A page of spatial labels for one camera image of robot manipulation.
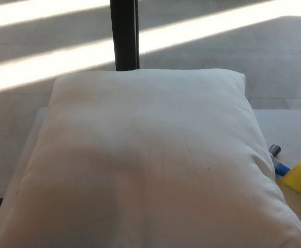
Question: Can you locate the black vertical post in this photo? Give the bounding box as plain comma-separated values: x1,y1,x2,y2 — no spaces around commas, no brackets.
109,0,141,72

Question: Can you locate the white pillow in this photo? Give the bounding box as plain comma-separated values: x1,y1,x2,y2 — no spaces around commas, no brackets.
0,68,301,248

